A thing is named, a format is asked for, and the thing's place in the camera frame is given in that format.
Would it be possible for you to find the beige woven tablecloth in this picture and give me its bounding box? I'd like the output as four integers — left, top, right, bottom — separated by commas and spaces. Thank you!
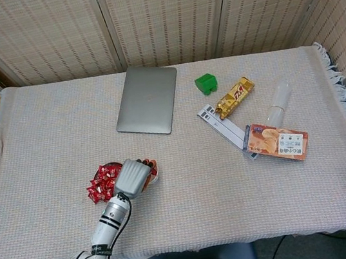
0, 37, 346, 259

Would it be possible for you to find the orange potato chips box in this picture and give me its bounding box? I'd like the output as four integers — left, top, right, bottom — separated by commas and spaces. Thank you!
239, 115, 312, 171

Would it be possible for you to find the metal dish of red candies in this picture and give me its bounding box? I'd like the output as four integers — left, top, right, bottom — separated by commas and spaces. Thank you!
90, 158, 130, 204

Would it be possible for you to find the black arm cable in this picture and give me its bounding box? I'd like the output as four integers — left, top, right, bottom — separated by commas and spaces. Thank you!
96, 190, 141, 259

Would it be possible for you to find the green toy block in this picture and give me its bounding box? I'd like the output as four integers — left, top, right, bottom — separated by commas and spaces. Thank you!
193, 72, 220, 97

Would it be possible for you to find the red candy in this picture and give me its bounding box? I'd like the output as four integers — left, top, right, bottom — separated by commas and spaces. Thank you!
90, 177, 108, 193
99, 187, 116, 202
106, 166, 122, 181
104, 178, 119, 192
86, 186, 102, 207
96, 165, 111, 180

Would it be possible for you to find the white flat paper box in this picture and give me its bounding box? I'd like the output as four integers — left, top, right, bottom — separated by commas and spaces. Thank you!
195, 98, 258, 167

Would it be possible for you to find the grey closed laptop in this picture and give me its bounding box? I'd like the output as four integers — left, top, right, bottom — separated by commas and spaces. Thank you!
107, 59, 186, 142

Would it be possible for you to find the gold snack packet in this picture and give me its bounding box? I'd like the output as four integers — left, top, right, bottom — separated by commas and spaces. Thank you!
210, 75, 260, 122

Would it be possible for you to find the woven folding screen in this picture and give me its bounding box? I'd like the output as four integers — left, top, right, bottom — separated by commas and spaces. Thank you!
0, 0, 346, 129

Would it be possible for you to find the white paper cup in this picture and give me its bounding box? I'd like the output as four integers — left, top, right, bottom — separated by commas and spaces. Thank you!
139, 159, 164, 187

